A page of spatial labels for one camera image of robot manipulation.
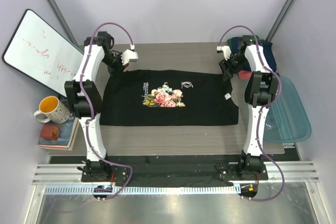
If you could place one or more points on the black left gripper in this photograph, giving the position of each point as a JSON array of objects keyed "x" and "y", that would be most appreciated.
[{"x": 117, "y": 64}]

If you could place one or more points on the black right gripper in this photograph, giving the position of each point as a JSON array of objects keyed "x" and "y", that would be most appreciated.
[{"x": 227, "y": 66}]

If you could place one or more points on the black printed t-shirt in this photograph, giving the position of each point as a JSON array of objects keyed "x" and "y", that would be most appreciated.
[{"x": 168, "y": 98}]

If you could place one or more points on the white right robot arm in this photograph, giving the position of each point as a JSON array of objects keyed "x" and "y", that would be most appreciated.
[{"x": 259, "y": 93}]

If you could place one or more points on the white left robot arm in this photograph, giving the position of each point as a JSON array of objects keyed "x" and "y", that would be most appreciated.
[{"x": 85, "y": 102}]

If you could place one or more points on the stack of books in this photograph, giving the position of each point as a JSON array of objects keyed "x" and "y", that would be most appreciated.
[{"x": 67, "y": 136}]

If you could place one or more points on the folded red t-shirt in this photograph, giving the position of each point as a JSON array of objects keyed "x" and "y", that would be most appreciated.
[{"x": 244, "y": 74}]

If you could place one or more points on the folded navy t-shirt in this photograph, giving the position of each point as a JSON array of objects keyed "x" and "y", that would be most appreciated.
[{"x": 267, "y": 50}]

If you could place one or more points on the blue transparent plastic bin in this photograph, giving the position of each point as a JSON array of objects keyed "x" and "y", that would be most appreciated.
[{"x": 287, "y": 121}]

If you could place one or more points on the white mug orange inside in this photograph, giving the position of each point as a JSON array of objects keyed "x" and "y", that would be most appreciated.
[{"x": 51, "y": 109}]

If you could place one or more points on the whiteboard with red writing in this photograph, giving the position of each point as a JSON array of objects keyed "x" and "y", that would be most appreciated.
[{"x": 39, "y": 51}]

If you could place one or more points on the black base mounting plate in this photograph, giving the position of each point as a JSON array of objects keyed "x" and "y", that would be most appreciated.
[{"x": 185, "y": 170}]

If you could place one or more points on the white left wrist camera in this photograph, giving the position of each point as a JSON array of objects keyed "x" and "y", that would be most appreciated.
[{"x": 129, "y": 55}]

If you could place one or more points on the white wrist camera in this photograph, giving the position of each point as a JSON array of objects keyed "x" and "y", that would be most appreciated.
[
  {"x": 225, "y": 50},
  {"x": 129, "y": 55}
]

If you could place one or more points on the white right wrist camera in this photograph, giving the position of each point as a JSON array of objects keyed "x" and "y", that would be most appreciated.
[{"x": 225, "y": 50}]

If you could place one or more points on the left aluminium corner post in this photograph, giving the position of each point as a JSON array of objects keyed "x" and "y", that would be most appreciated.
[{"x": 60, "y": 18}]

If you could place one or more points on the aluminium corner post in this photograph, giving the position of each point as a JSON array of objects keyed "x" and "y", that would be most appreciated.
[
  {"x": 60, "y": 18},
  {"x": 280, "y": 18}
]

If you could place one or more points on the aluminium rail frame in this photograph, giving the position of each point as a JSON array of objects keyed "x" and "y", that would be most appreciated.
[{"x": 179, "y": 189}]

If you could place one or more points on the right aluminium corner post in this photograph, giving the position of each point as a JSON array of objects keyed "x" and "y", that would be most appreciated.
[{"x": 280, "y": 18}]

